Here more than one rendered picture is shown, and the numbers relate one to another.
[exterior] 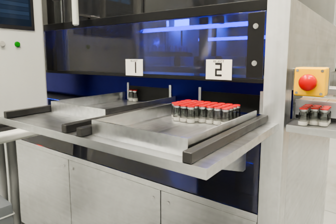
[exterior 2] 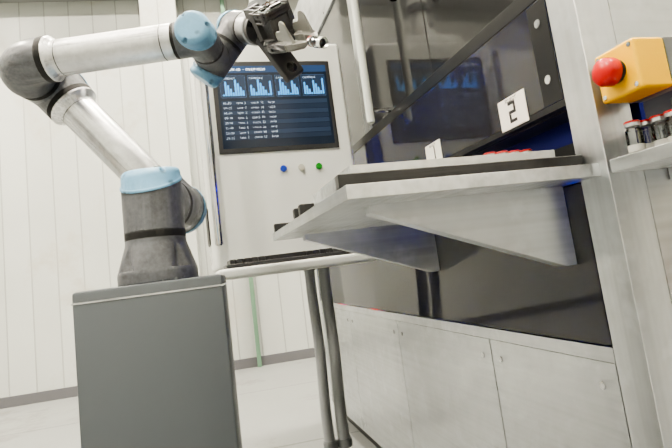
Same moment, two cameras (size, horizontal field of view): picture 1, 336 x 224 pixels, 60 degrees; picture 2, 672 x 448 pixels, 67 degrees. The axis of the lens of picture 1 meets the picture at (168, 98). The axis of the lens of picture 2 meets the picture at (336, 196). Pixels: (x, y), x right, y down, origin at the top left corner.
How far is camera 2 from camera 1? 0.54 m
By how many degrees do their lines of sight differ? 41
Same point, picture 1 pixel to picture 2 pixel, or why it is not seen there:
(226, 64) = (519, 98)
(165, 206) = (499, 366)
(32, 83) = not seen: hidden behind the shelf
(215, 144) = (398, 173)
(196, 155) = (350, 178)
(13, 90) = not seen: hidden behind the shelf
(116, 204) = (449, 379)
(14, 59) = (317, 184)
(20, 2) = (319, 116)
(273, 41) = (561, 34)
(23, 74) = not seen: hidden behind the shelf
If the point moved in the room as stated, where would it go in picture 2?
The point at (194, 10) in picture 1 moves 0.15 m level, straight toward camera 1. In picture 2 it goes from (474, 42) to (434, 24)
